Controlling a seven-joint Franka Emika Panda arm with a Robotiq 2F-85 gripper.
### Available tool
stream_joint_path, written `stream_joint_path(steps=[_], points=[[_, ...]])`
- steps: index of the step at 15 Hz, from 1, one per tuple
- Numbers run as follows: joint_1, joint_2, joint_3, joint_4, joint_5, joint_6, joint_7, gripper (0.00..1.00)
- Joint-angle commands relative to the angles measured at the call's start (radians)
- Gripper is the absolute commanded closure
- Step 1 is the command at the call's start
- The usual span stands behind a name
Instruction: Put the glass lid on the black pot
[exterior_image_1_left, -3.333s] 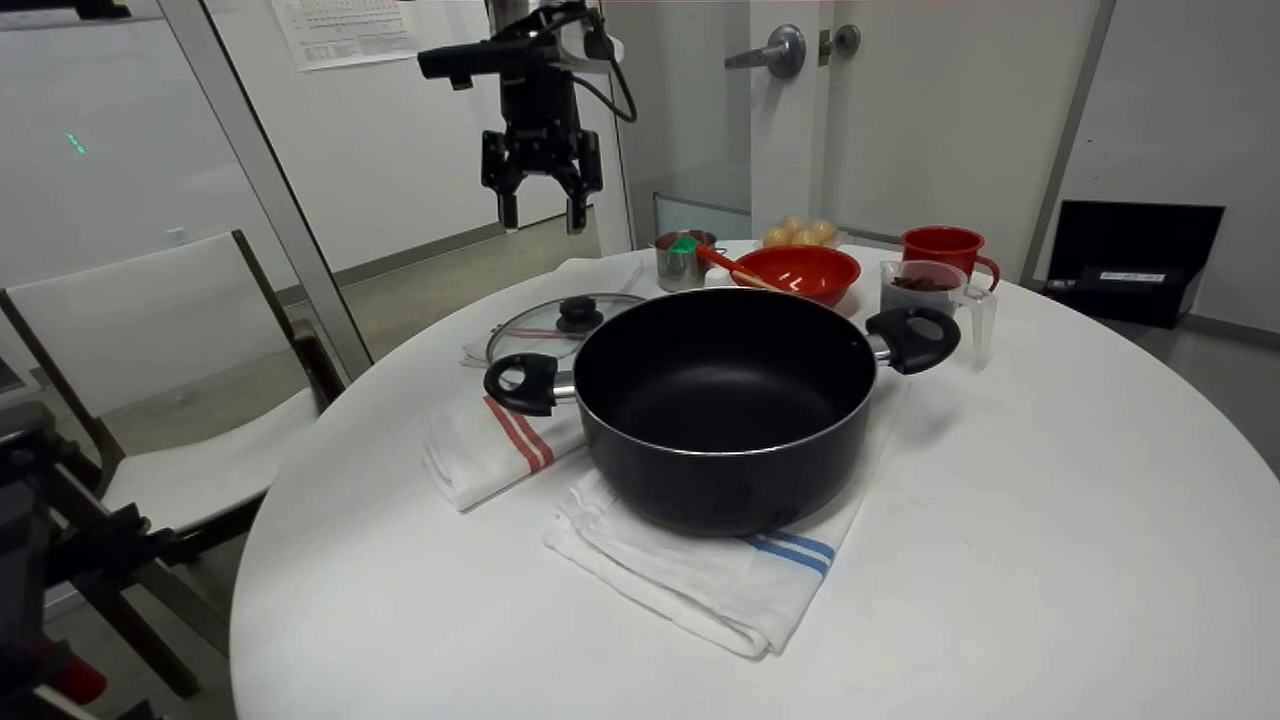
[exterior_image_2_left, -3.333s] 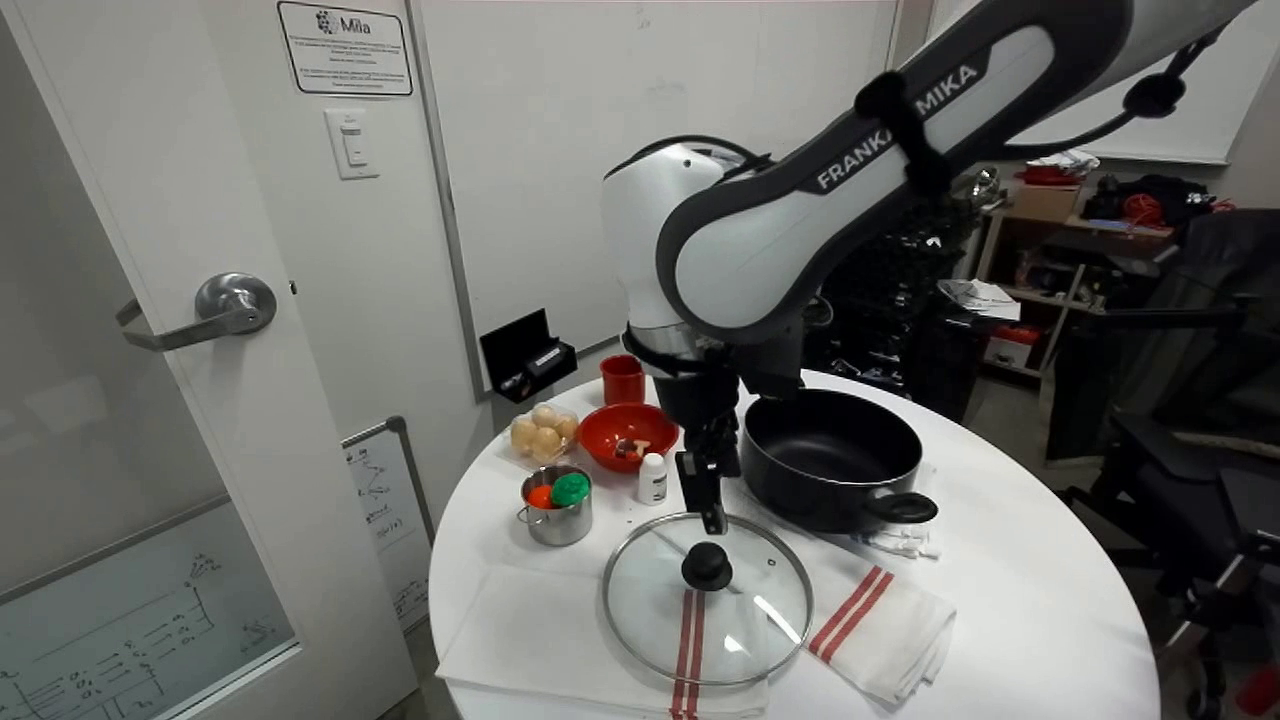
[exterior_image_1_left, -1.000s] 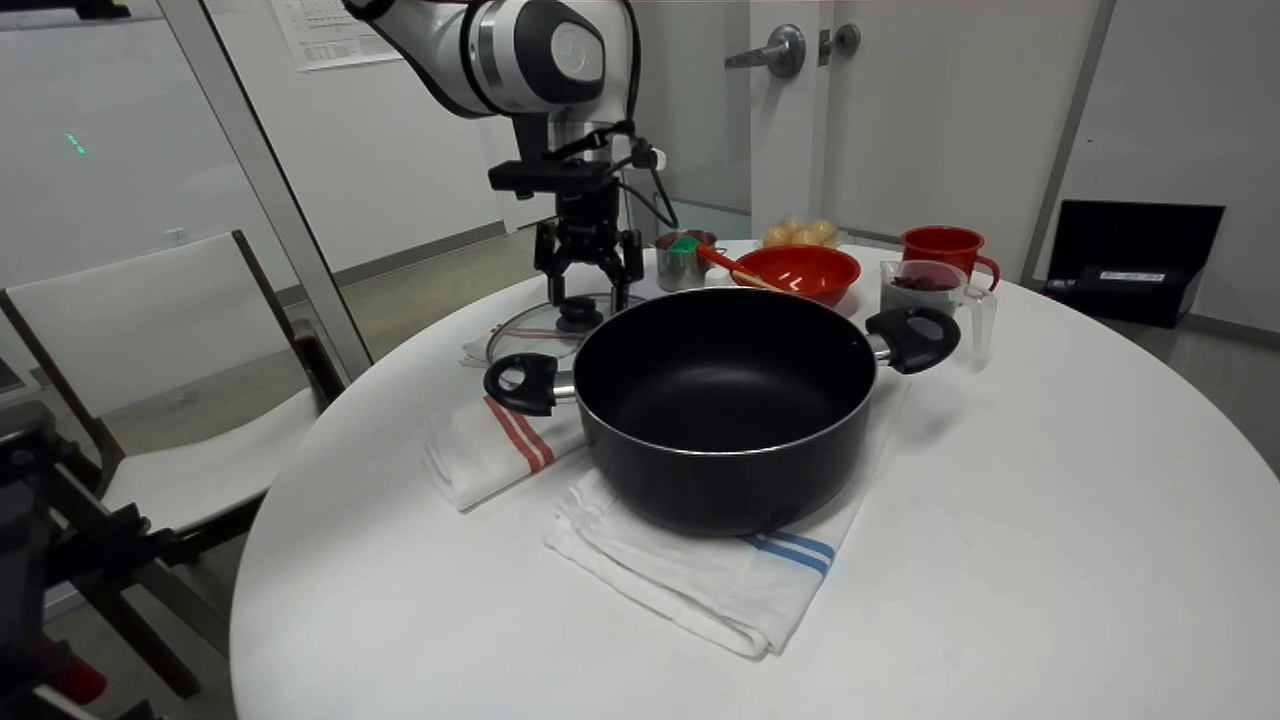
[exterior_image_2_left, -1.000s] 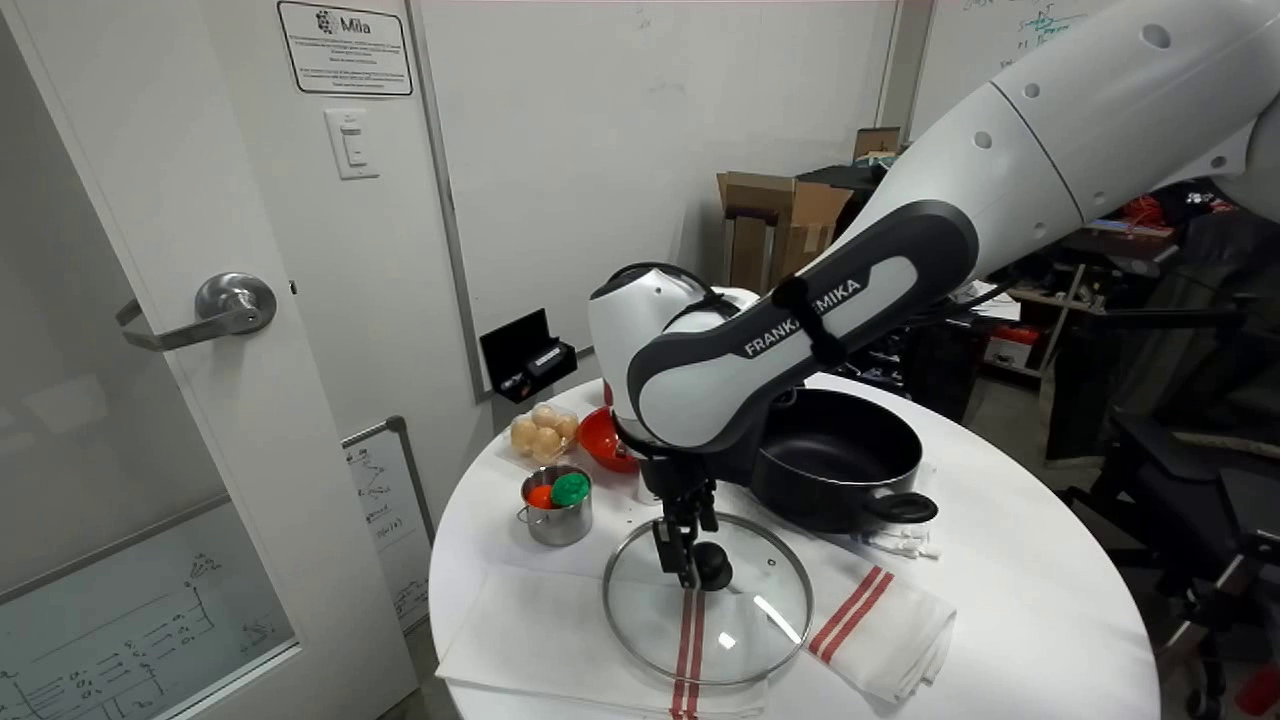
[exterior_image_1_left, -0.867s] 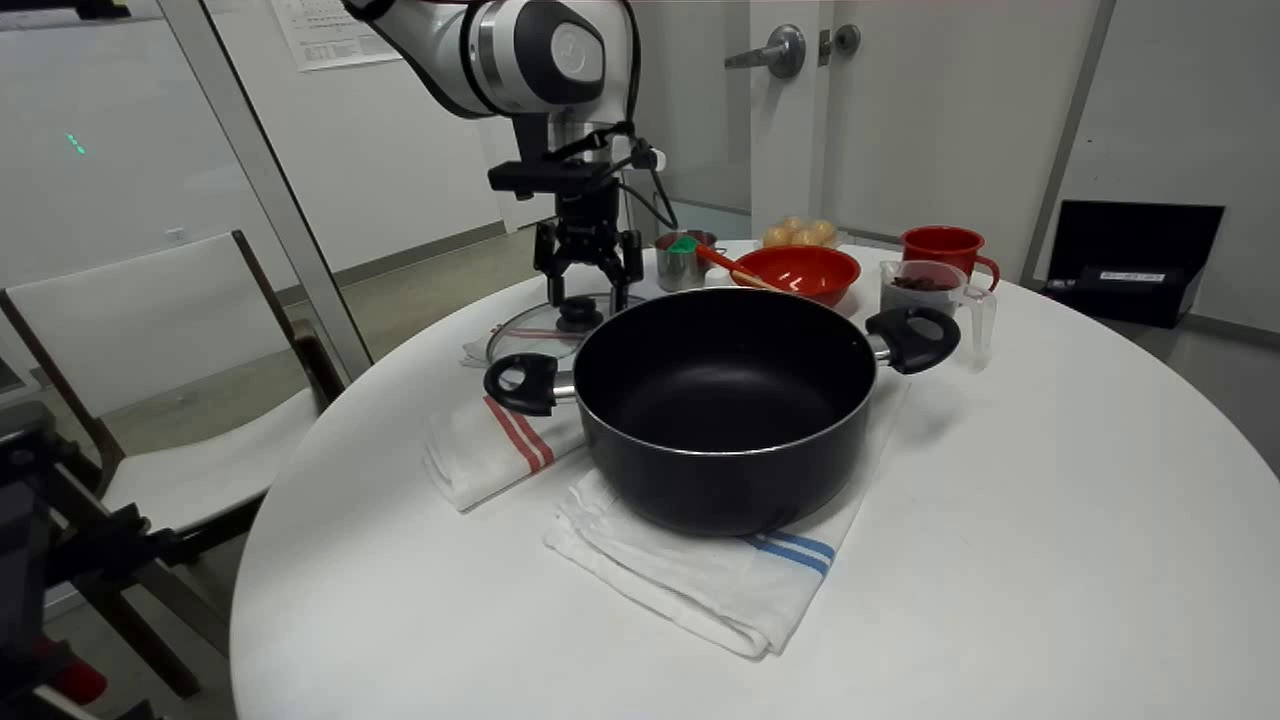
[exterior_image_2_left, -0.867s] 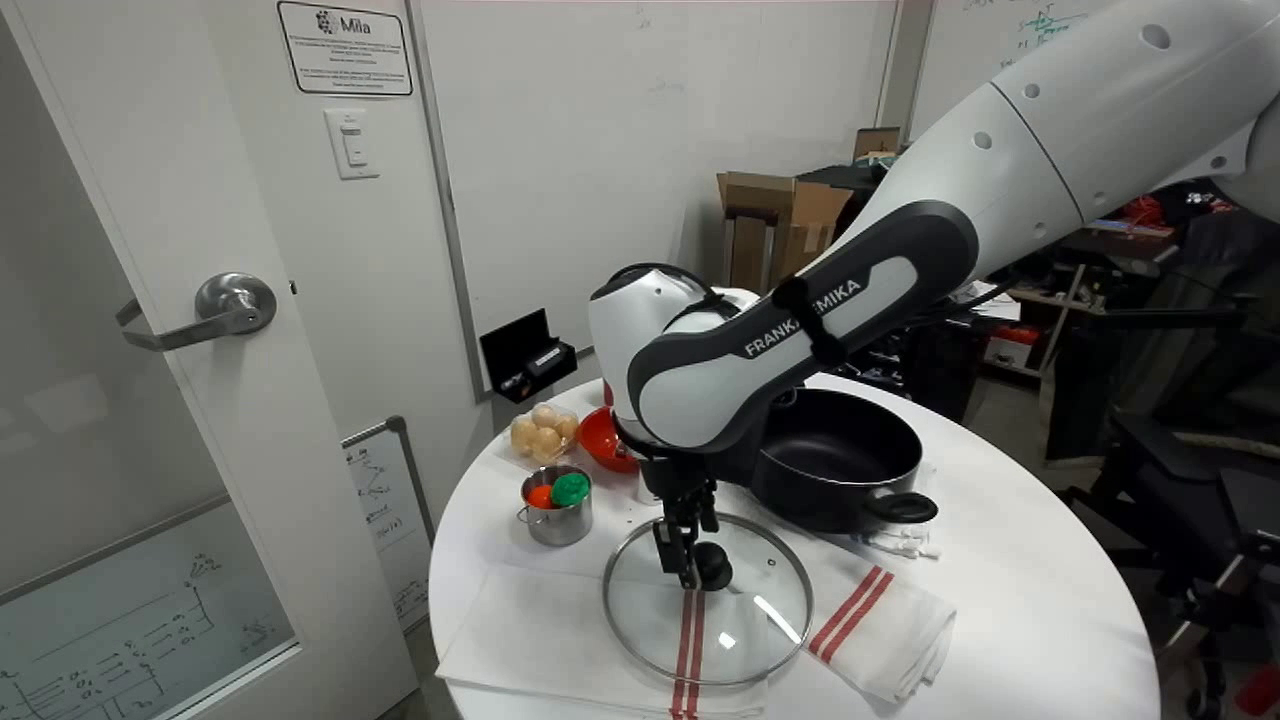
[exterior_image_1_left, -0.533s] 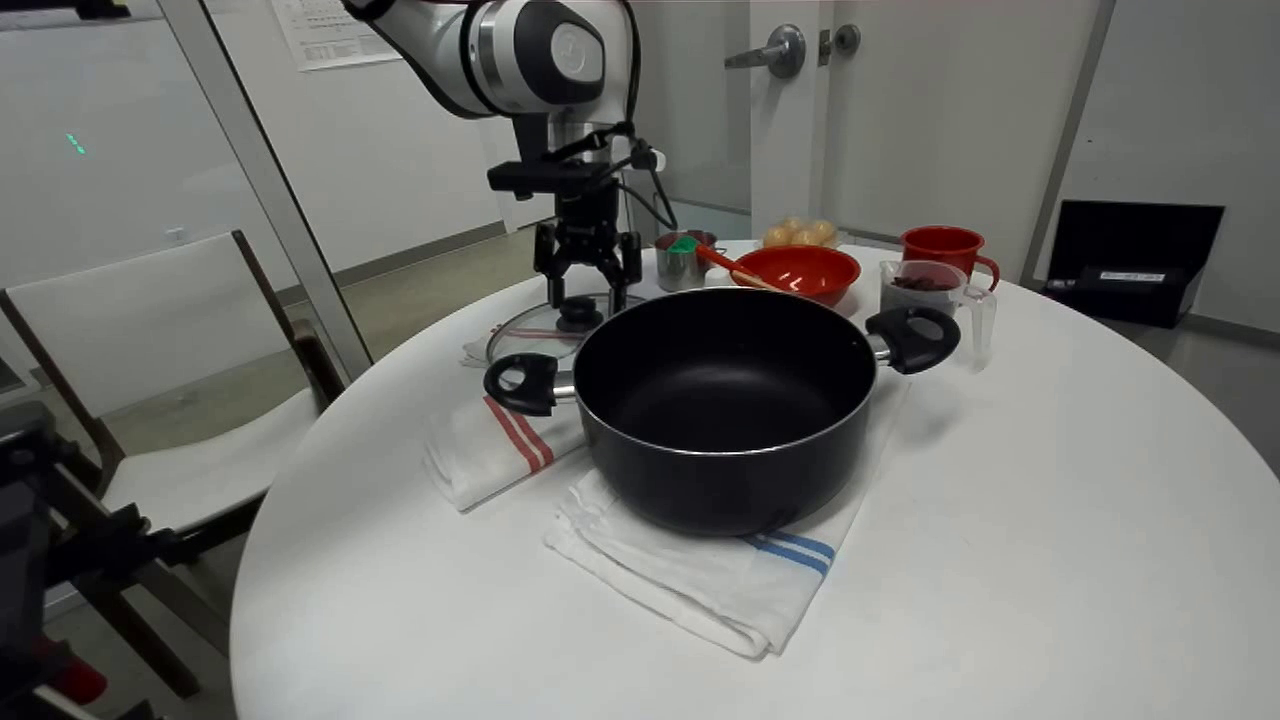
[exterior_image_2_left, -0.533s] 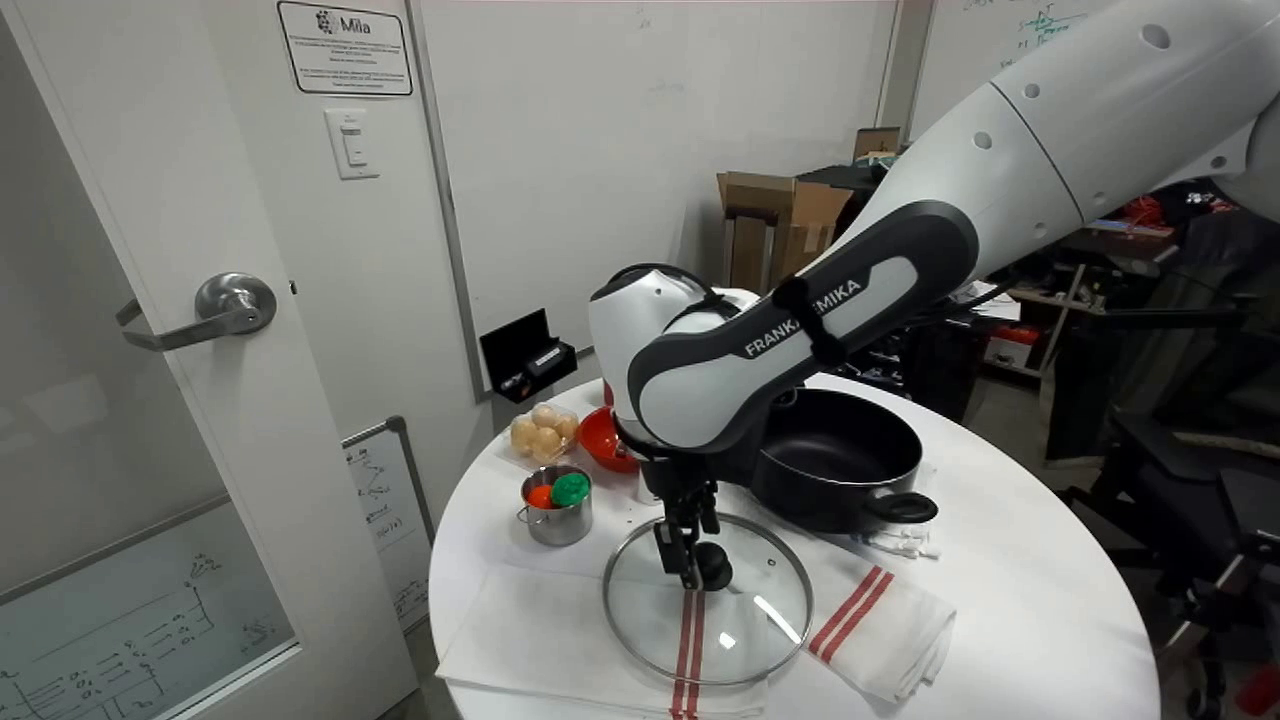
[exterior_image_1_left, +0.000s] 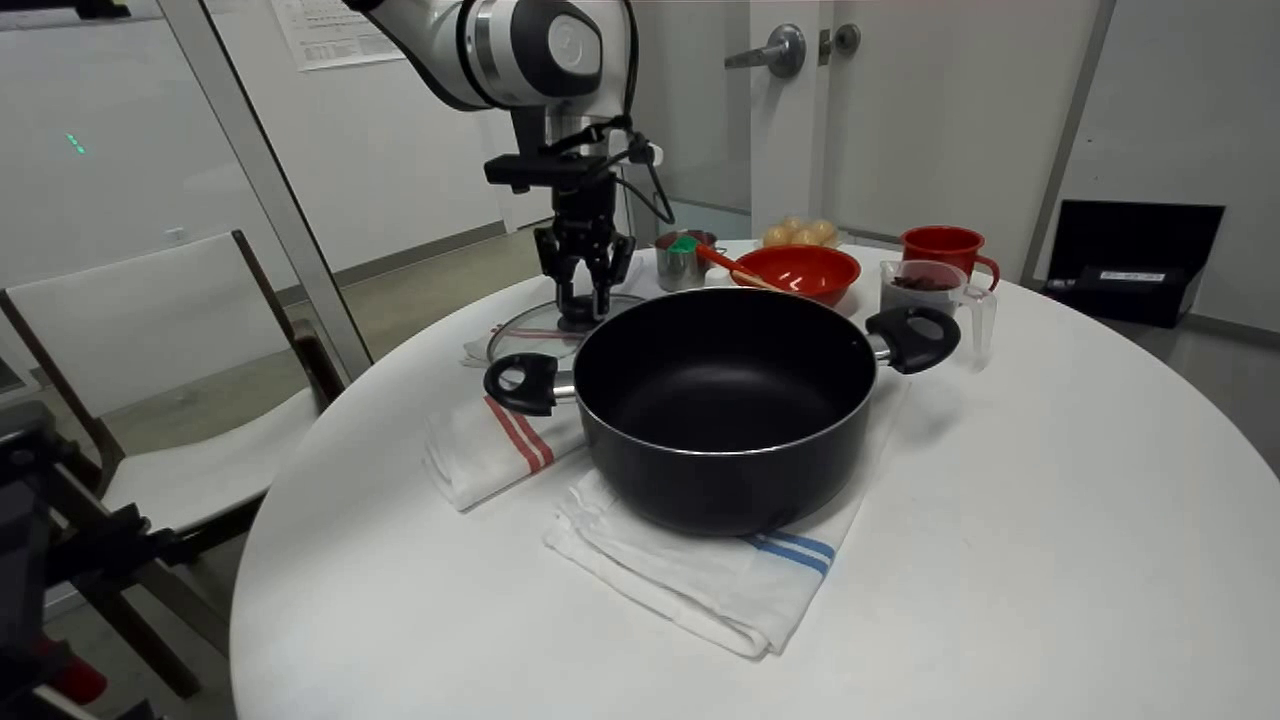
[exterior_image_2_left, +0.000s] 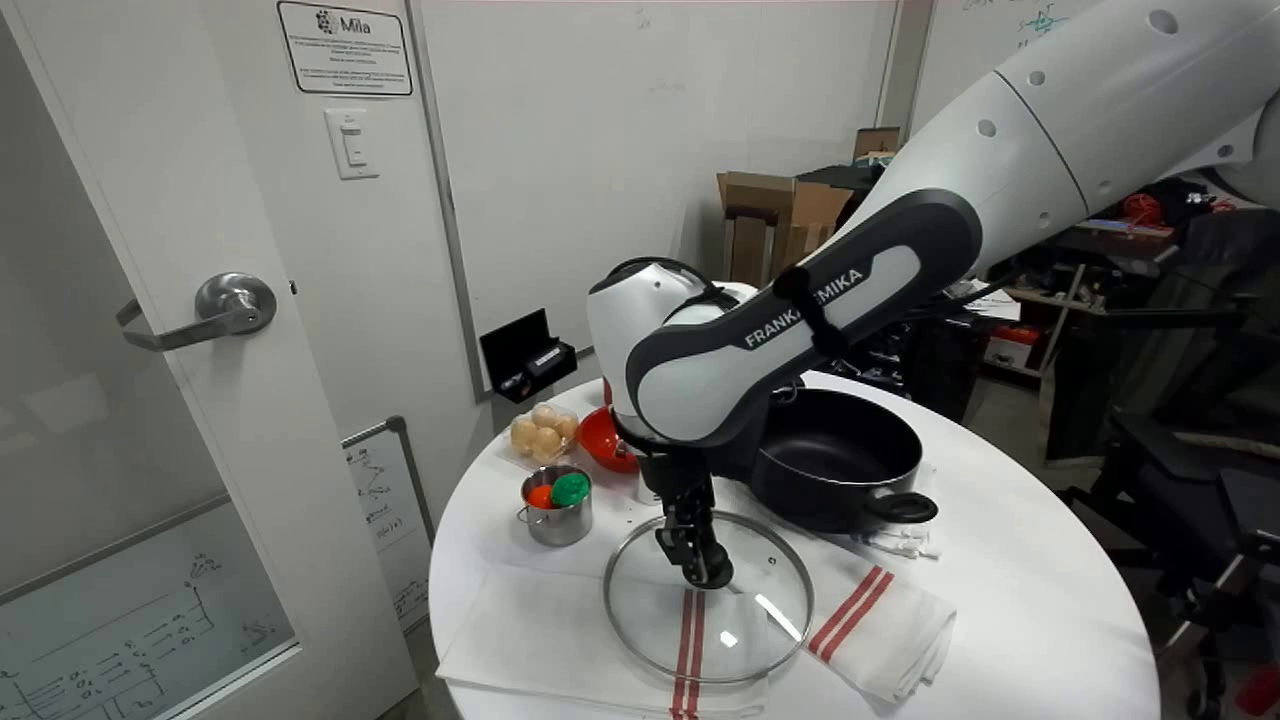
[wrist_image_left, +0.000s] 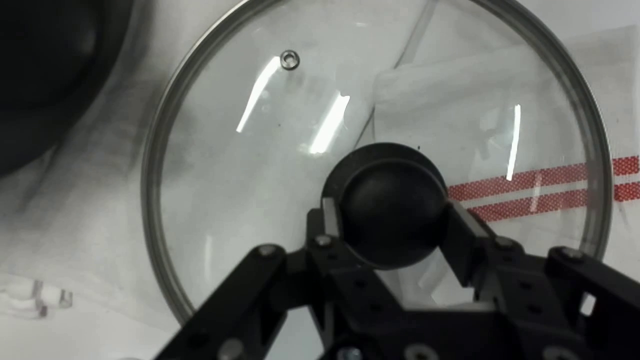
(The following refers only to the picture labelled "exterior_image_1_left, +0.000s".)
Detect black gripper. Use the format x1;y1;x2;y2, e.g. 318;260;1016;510
531;179;639;334

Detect glass lid with black knob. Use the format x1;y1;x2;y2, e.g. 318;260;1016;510
485;289;657;379

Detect metal cup with coloured items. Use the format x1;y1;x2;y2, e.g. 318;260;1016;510
651;228;722;292

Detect orange spoon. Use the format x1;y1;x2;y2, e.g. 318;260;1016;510
694;239;784;296

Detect red bowl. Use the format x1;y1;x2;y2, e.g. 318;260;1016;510
729;239;867;311

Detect white towel blue stripes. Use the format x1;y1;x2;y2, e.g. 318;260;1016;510
539;462;872;666

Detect grey door lock knob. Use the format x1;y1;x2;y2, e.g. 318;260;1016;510
815;20;864;68

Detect small black cup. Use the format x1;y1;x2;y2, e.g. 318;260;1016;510
877;255;1004;375

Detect red mug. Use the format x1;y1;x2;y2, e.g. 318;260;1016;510
901;218;1009;296

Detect white door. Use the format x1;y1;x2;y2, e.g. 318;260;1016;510
743;0;1115;292

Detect open black case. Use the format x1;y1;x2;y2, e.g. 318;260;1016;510
1042;194;1230;332

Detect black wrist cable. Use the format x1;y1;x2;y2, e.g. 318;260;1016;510
616;128;679;228

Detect black pot with loop handles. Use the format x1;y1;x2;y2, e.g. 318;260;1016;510
481;282;963;541

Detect silver door lever handle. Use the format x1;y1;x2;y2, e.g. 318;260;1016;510
722;20;813;79

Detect white slanted frame post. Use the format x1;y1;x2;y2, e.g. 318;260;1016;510
158;0;377;392

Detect white paper wall notice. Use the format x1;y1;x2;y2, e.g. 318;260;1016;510
270;0;406;71

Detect white chair dark frame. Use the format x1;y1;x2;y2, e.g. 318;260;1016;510
0;225;352;672

